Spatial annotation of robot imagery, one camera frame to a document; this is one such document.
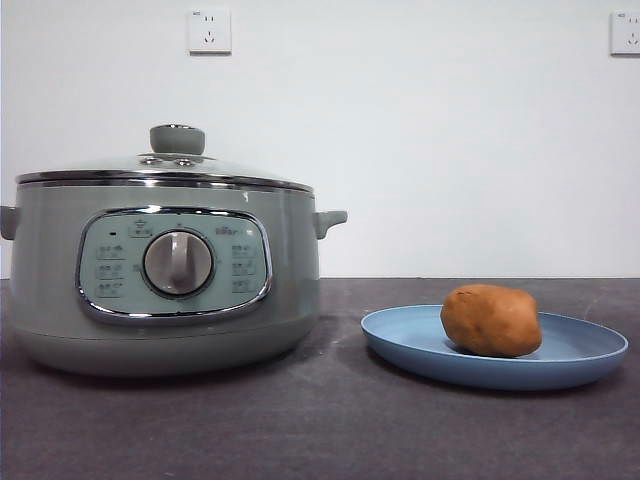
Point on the glass lid with green knob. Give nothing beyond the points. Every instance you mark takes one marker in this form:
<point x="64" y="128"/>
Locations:
<point x="177" y="139"/>

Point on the brown potato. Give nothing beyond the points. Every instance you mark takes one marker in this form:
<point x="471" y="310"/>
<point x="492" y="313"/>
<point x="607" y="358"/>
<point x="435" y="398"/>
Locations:
<point x="490" y="322"/>

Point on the pale green electric steamer pot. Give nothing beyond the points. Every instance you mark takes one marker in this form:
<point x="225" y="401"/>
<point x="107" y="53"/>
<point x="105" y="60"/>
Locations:
<point x="290" y="280"/>

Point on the blue round plate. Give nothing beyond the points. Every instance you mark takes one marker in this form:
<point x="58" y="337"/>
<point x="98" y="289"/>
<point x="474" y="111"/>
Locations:
<point x="400" y="335"/>

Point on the white wall socket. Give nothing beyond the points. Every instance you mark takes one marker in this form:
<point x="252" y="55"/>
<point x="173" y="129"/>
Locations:
<point x="210" y="32"/>
<point x="627" y="34"/>

